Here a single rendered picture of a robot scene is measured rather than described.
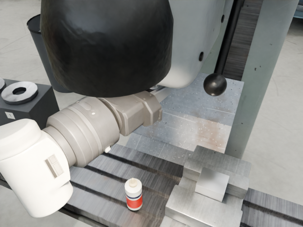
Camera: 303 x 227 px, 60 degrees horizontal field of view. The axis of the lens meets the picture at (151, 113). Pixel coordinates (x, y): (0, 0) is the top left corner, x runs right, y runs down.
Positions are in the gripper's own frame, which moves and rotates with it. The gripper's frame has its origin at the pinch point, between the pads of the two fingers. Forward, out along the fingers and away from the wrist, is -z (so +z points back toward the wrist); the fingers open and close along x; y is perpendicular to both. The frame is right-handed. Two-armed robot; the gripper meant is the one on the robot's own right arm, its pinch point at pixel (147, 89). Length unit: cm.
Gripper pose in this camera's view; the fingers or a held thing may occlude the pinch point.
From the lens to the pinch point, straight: 48.1
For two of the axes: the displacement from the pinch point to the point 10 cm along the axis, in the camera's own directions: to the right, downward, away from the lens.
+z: -6.6, 4.9, -5.7
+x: -7.5, -4.4, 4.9
